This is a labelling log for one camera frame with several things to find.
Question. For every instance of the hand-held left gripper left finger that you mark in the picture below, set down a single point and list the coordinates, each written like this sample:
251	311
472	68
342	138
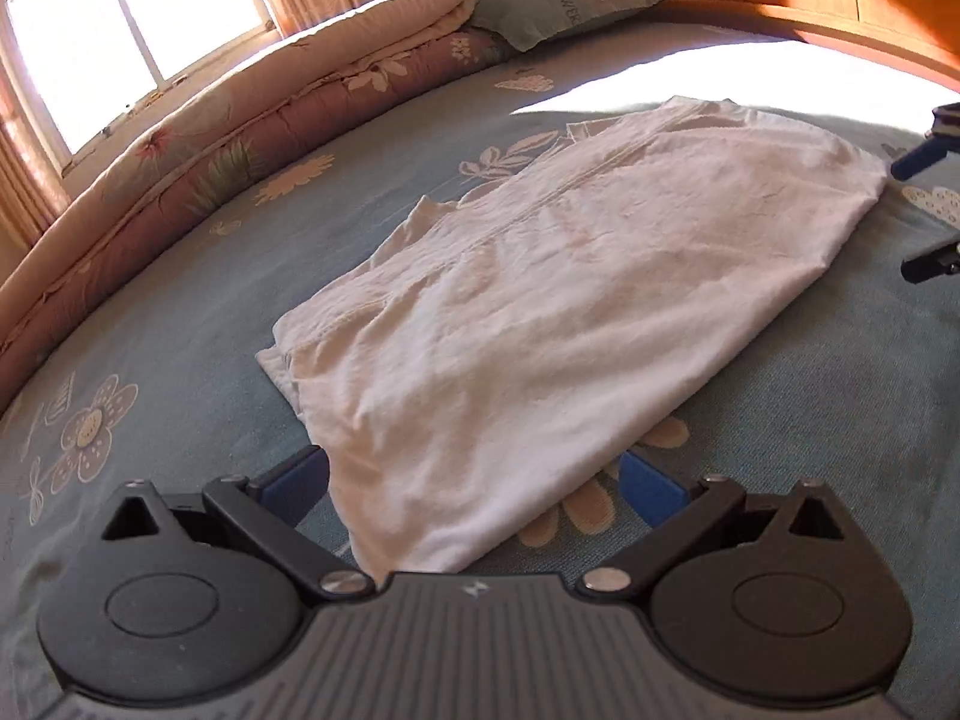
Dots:
296	484

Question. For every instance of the window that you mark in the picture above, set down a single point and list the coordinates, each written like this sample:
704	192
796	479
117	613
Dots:
112	37

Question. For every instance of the pink floral quilt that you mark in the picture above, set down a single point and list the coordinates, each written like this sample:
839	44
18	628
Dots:
225	150

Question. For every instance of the blue-grey pillow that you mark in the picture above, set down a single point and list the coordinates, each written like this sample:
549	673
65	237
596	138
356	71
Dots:
555	0

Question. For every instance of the white shirt with hand print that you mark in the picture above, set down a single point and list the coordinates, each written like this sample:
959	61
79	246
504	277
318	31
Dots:
562	300

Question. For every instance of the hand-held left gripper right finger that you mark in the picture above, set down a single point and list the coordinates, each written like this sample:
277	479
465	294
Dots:
652	487

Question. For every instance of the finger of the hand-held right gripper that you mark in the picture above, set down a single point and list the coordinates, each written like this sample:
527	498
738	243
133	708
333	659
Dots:
934	264
915	161

